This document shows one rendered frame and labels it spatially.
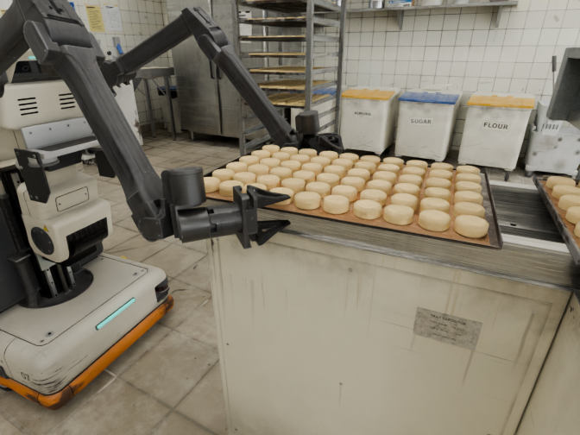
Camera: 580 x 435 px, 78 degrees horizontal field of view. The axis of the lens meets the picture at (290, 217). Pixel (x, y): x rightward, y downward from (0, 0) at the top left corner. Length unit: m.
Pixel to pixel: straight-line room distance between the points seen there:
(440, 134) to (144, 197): 3.58
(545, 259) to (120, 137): 0.73
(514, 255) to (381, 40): 4.21
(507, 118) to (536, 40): 0.94
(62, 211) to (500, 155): 3.61
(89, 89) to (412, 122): 3.56
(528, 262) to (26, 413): 1.62
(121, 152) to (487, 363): 0.76
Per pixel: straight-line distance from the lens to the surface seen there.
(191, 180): 0.61
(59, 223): 1.37
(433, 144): 4.05
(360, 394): 0.93
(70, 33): 0.82
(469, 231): 0.64
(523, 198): 0.95
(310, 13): 2.14
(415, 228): 0.64
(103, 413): 1.60
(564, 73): 1.09
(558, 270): 0.70
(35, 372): 1.50
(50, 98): 1.36
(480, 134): 4.00
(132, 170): 0.69
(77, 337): 1.52
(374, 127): 4.15
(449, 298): 0.71
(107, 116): 0.73
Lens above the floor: 1.18
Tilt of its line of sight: 25 degrees down
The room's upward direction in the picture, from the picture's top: straight up
